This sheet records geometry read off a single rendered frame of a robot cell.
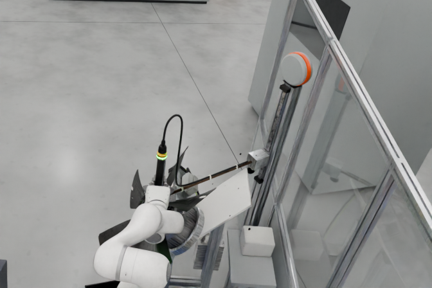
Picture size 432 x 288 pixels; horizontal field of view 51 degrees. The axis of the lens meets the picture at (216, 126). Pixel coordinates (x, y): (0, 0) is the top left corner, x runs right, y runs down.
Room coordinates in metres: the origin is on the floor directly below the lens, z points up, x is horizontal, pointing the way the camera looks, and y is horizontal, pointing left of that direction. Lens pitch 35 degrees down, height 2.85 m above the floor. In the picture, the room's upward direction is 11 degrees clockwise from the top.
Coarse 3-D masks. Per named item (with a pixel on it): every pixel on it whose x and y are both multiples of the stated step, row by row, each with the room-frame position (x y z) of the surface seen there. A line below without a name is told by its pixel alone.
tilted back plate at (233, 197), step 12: (228, 180) 1.77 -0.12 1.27; (240, 180) 1.72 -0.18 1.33; (216, 192) 1.73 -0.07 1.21; (228, 192) 1.69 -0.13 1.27; (240, 192) 1.64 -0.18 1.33; (204, 204) 1.69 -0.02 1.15; (216, 204) 1.65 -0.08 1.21; (228, 204) 1.61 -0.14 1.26; (240, 204) 1.57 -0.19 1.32; (204, 216) 1.61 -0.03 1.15; (216, 216) 1.57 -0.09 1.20; (228, 216) 1.53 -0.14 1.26; (204, 228) 1.53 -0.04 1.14
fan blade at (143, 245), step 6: (144, 240) 1.35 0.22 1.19; (132, 246) 1.32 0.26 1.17; (138, 246) 1.32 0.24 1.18; (144, 246) 1.32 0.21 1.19; (150, 246) 1.33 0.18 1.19; (156, 246) 1.33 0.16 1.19; (162, 246) 1.34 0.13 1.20; (156, 252) 1.30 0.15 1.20; (162, 252) 1.30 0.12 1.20; (168, 252) 1.31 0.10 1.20; (168, 258) 1.27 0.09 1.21
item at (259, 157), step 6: (258, 150) 1.92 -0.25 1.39; (264, 150) 1.93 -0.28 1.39; (252, 156) 1.86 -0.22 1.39; (258, 156) 1.87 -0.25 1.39; (264, 156) 1.88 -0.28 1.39; (252, 162) 1.86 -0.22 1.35; (258, 162) 1.85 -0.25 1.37; (264, 162) 1.88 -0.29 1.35; (252, 168) 1.85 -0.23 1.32; (258, 168) 1.86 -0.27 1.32
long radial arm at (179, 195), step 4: (180, 168) 1.95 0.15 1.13; (180, 172) 1.92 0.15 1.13; (184, 172) 1.95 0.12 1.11; (180, 176) 1.89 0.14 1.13; (180, 180) 1.86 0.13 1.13; (172, 184) 1.82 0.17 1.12; (180, 184) 1.82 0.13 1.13; (176, 188) 1.78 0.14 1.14; (180, 192) 1.77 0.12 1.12; (184, 192) 1.80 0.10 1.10; (172, 196) 1.73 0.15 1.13; (176, 196) 1.72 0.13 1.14; (180, 196) 1.74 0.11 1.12; (184, 196) 1.77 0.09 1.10; (188, 196) 1.79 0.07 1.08; (172, 200) 1.70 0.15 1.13
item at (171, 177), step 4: (184, 152) 1.86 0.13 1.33; (180, 156) 1.75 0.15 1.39; (180, 160) 1.79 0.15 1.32; (180, 164) 1.83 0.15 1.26; (172, 168) 1.70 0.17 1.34; (172, 172) 1.71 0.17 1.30; (168, 176) 1.67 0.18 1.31; (172, 176) 1.73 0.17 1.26; (168, 180) 1.68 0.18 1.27; (172, 180) 1.73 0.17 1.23; (168, 184) 1.69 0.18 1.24
